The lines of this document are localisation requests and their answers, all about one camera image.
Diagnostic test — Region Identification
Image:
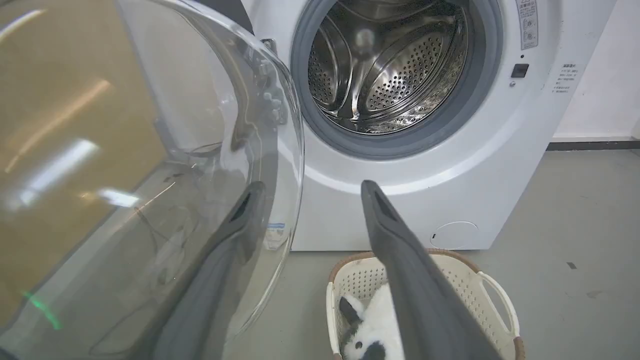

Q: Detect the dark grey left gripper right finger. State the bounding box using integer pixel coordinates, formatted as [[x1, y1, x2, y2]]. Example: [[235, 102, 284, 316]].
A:
[[360, 180, 503, 360]]

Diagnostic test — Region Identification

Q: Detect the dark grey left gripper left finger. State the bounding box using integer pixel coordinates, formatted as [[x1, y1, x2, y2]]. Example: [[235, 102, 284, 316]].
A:
[[146, 181, 267, 360]]

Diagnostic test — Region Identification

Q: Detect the transparent washing machine door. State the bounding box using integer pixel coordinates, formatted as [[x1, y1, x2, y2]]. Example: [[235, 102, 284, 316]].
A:
[[0, 0, 305, 360]]

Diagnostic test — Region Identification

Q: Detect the white front-load washing machine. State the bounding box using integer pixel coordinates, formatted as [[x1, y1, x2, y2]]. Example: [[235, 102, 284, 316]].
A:
[[240, 0, 618, 252]]

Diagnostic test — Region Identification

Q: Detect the white plastic laundry basket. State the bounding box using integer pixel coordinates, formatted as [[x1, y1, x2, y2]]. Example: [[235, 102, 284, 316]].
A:
[[326, 249, 526, 360]]

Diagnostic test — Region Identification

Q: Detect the black and white plush toy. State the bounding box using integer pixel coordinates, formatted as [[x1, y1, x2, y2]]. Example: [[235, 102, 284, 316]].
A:
[[339, 283, 405, 360]]

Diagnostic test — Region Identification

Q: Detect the stainless steel washer drum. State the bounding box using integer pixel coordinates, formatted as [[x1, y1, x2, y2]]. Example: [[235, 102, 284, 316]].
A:
[[307, 0, 469, 135]]

